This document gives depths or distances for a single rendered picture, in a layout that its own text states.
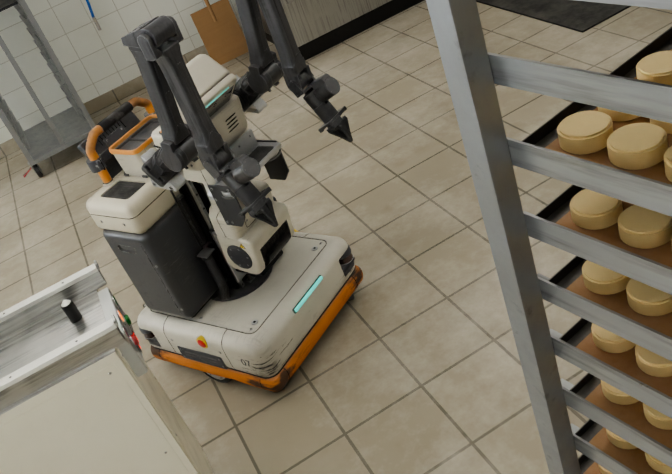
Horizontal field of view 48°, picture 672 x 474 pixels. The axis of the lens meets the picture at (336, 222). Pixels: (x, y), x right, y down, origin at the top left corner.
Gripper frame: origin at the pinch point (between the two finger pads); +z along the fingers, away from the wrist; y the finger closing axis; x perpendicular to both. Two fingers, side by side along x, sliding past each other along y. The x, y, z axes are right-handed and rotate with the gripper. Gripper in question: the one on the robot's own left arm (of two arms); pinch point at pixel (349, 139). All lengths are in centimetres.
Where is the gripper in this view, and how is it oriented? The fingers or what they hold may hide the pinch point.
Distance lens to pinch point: 244.1
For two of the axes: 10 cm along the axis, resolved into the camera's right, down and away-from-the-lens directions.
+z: 6.5, 7.3, 2.2
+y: 5.0, -6.3, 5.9
